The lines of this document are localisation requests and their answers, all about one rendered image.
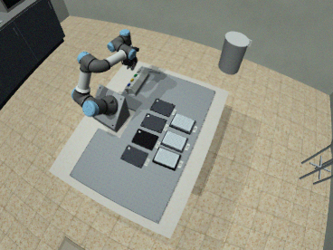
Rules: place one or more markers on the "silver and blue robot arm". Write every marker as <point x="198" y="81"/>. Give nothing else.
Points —
<point x="81" y="93"/>

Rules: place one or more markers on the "white control panel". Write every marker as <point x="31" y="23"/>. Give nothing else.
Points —
<point x="137" y="81"/>

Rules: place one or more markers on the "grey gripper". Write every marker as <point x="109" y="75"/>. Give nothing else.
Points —
<point x="130" y="63"/>

